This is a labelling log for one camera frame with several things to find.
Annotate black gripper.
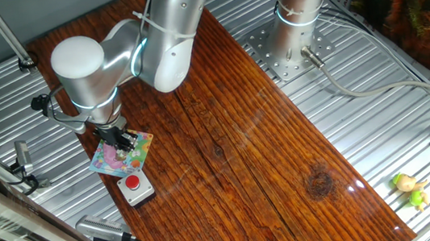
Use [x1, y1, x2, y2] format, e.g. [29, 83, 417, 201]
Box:
[94, 118, 140, 156]

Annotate grey box with red button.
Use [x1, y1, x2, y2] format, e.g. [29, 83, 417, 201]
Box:
[115, 167, 158, 211]

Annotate slim metal pole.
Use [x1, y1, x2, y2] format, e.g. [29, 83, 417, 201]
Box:
[0, 0, 38, 77]

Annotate green and tan toy figure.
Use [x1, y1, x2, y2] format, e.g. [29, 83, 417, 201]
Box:
[390, 169, 430, 215]

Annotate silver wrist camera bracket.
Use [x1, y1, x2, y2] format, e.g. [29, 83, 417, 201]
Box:
[45, 105, 89, 139]

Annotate silver ribbed camera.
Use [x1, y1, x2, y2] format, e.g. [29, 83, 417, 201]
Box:
[73, 208, 140, 241]

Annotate black wrist camera plug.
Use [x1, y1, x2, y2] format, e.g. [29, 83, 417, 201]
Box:
[29, 93, 53, 114]

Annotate small grey mounted camera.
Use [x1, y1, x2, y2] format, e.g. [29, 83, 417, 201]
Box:
[6, 137, 52, 197]

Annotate aluminium frame bar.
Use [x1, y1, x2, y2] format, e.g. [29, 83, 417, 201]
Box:
[0, 148, 139, 241]

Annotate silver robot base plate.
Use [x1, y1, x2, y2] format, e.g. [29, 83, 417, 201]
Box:
[243, 13, 340, 87]

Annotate thick grey base cable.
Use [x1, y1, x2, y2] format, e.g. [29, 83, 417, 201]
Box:
[299, 31, 430, 125]

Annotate thin white floor cables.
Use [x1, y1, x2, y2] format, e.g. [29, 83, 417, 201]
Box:
[317, 0, 430, 127]

